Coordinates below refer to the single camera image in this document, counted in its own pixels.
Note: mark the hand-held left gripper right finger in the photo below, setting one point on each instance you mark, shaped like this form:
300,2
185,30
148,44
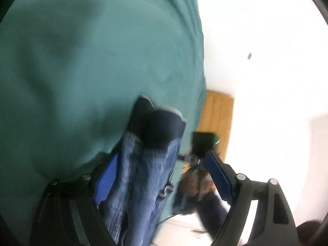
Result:
218,175

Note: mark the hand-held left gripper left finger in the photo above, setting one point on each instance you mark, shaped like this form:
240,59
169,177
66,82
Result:
107,179

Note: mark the person's right hand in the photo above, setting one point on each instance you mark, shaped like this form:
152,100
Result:
191,183

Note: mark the wooden door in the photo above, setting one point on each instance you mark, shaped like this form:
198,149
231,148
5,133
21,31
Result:
217,119

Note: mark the dark object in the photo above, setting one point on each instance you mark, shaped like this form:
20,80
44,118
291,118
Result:
308,232

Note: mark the teal bed sheet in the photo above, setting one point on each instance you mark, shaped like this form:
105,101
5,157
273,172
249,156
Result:
89,64

